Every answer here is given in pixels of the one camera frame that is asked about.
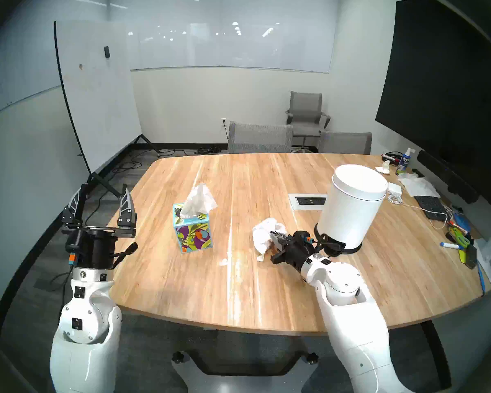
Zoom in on wide glass wall whiteboard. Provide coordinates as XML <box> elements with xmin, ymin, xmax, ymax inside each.
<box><xmin>108</xmin><ymin>0</ymin><xmax>338</xmax><ymax>73</ymax></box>

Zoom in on wall whiteboard with writing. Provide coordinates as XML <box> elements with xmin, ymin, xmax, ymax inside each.
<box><xmin>0</xmin><ymin>0</ymin><xmax>107</xmax><ymax>122</ymax></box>

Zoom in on blue pouch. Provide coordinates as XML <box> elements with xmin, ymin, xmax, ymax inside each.
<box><xmin>453</xmin><ymin>213</ymin><xmax>473</xmax><ymax>233</ymax></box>

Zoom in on table power outlet box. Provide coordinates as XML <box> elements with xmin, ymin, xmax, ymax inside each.
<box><xmin>288</xmin><ymin>194</ymin><xmax>328</xmax><ymax>210</ymax></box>

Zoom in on black keyboard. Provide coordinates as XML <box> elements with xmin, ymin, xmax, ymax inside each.
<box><xmin>414</xmin><ymin>196</ymin><xmax>450</xmax><ymax>221</ymax></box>

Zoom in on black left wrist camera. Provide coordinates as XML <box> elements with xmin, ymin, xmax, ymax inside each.
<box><xmin>65</xmin><ymin>233</ymin><xmax>80</xmax><ymax>267</ymax></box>

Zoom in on rolling whiteboard on stand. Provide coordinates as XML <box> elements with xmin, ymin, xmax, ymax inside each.
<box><xmin>54</xmin><ymin>20</ymin><xmax>162</xmax><ymax>198</ymax></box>

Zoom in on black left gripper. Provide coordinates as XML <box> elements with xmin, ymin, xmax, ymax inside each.
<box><xmin>61</xmin><ymin>183</ymin><xmax>137</xmax><ymax>269</ymax></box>

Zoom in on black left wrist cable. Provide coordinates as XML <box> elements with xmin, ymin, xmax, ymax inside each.
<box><xmin>113</xmin><ymin>242</ymin><xmax>139</xmax><ymax>269</ymax></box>

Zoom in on white charger cable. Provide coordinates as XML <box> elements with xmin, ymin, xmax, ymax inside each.
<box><xmin>387</xmin><ymin>192</ymin><xmax>450</xmax><ymax>230</ymax></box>

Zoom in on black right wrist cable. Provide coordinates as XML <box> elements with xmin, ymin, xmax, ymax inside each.
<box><xmin>311</xmin><ymin>233</ymin><xmax>337</xmax><ymax>257</ymax></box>

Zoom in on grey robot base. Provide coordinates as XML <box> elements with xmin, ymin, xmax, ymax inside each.
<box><xmin>171</xmin><ymin>350</ymin><xmax>324</xmax><ymax>393</ymax></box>

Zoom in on white pedal trash can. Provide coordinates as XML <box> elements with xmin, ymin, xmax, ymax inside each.
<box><xmin>314</xmin><ymin>164</ymin><xmax>389</xmax><ymax>257</ymax></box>

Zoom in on dark block with yellow edge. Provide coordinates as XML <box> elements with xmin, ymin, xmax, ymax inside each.
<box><xmin>458</xmin><ymin>247</ymin><xmax>478</xmax><ymax>270</ymax></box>

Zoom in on whiteboard cleaner spray bottle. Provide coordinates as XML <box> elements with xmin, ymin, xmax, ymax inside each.
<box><xmin>396</xmin><ymin>147</ymin><xmax>416</xmax><ymax>176</ymax></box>

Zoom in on grey fabric office chair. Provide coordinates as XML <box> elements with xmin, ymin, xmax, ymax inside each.
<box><xmin>318</xmin><ymin>131</ymin><xmax>373</xmax><ymax>155</ymax></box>

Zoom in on colourful toucan tissue box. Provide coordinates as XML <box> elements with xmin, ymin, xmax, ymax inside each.
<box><xmin>173</xmin><ymin>206</ymin><xmax>212</xmax><ymax>253</ymax></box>

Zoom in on black video sound bar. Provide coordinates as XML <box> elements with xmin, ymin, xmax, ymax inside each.
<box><xmin>417</xmin><ymin>150</ymin><xmax>480</xmax><ymax>204</ymax></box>

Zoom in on white tissue sheet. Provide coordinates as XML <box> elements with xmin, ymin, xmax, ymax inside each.
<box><xmin>252</xmin><ymin>218</ymin><xmax>289</xmax><ymax>262</ymax></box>
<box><xmin>180</xmin><ymin>184</ymin><xmax>218</xmax><ymax>217</ymax></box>

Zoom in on white paper towel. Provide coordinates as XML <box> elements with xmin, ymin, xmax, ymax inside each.
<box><xmin>398</xmin><ymin>173</ymin><xmax>441</xmax><ymax>198</ymax></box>

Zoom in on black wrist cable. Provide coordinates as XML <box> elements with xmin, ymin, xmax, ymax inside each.
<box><xmin>113</xmin><ymin>242</ymin><xmax>139</xmax><ymax>269</ymax></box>
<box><xmin>311</xmin><ymin>233</ymin><xmax>337</xmax><ymax>257</ymax></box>

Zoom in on black floor cable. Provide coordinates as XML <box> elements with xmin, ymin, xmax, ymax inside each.
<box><xmin>115</xmin><ymin>149</ymin><xmax>197</xmax><ymax>172</ymax></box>

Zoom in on large black wall screen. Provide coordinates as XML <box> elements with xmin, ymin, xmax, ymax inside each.
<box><xmin>375</xmin><ymin>0</ymin><xmax>491</xmax><ymax>180</ymax></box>

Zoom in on grey armrest office chair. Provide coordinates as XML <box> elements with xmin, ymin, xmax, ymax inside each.
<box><xmin>285</xmin><ymin>91</ymin><xmax>331</xmax><ymax>153</ymax></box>

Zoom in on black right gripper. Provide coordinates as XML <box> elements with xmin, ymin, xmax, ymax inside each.
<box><xmin>270</xmin><ymin>231</ymin><xmax>312</xmax><ymax>273</ymax></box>

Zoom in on grey mesh office chair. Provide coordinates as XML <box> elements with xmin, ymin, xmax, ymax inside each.
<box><xmin>227</xmin><ymin>121</ymin><xmax>294</xmax><ymax>154</ymax></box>

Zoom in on green handled scissors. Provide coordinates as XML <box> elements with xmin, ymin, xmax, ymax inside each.
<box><xmin>448</xmin><ymin>226</ymin><xmax>471</xmax><ymax>249</ymax></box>

